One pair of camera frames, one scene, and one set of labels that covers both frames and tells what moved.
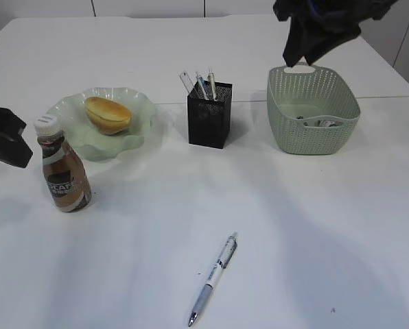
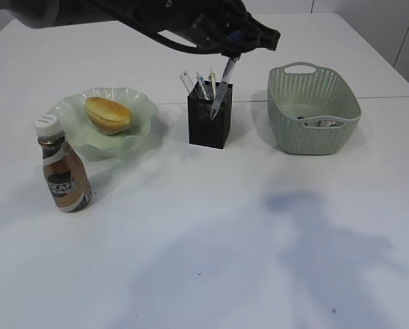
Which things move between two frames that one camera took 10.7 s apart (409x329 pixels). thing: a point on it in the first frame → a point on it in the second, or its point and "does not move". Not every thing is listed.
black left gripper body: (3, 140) → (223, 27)
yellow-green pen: (212, 86) does not move
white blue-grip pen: (222, 263) → (232, 62)
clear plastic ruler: (187, 81) does not move
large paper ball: (329, 123) does not move
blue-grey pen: (201, 82) does not move
